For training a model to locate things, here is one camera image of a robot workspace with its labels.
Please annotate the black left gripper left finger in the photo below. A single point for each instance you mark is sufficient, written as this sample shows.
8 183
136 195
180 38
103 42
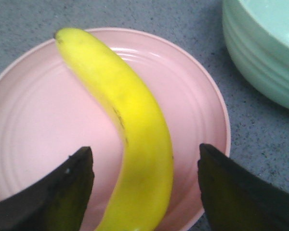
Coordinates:
57 202

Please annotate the yellow banana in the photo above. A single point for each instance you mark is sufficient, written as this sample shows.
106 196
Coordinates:
142 192

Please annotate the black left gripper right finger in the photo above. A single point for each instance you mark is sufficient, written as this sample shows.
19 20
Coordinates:
236 200

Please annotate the pink ribbed plate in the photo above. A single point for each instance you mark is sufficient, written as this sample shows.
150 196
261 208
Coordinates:
46 115

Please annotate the green ribbed bowl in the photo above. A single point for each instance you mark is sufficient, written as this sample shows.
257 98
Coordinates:
256 33

